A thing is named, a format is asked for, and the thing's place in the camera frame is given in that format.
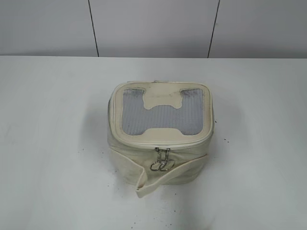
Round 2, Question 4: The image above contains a silver zipper pull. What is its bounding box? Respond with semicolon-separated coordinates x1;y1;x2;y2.
159;148;175;171
150;148;162;172

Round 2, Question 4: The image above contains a cream zippered bag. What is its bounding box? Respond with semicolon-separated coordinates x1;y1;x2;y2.
107;81;214;197

